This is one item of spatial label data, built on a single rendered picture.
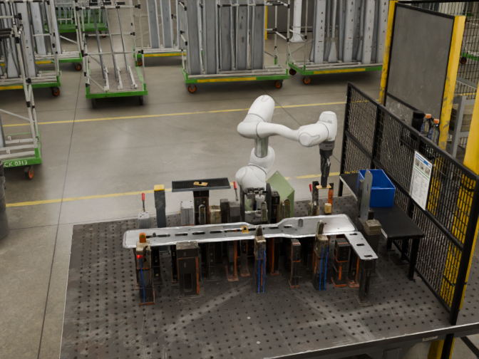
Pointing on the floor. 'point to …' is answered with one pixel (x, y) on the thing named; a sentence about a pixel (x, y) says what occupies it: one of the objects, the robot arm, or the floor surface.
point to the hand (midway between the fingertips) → (323, 180)
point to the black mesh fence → (412, 200)
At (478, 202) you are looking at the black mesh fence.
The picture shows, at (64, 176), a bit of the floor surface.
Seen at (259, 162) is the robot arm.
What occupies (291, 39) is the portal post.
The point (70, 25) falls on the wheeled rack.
